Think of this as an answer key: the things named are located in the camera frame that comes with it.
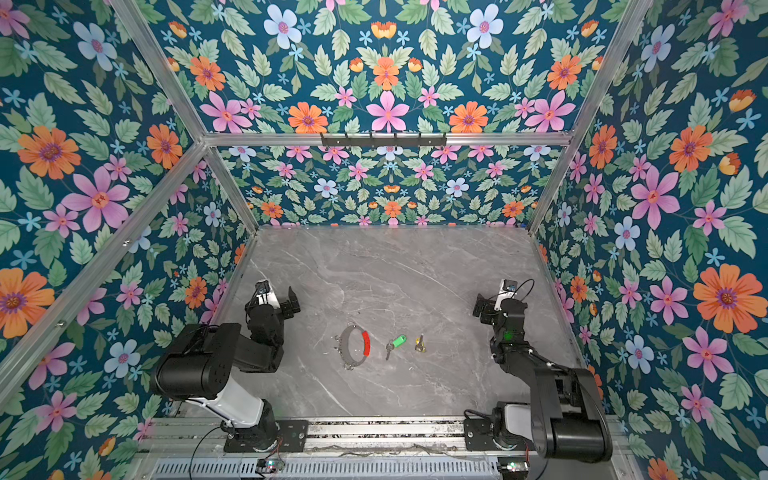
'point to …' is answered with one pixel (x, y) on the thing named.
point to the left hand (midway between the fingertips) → (274, 283)
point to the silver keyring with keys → (342, 348)
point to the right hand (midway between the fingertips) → (495, 296)
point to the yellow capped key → (419, 344)
